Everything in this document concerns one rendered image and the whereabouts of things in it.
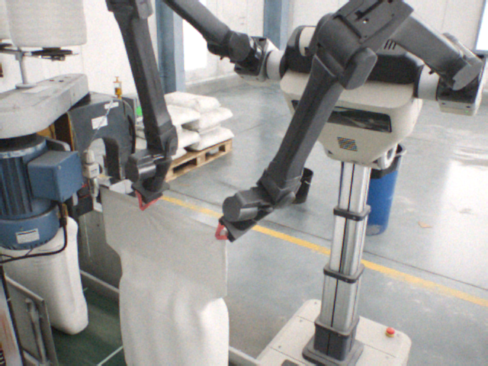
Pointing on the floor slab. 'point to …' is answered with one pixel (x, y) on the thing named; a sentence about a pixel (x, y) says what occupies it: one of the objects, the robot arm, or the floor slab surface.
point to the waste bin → (380, 193)
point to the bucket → (303, 186)
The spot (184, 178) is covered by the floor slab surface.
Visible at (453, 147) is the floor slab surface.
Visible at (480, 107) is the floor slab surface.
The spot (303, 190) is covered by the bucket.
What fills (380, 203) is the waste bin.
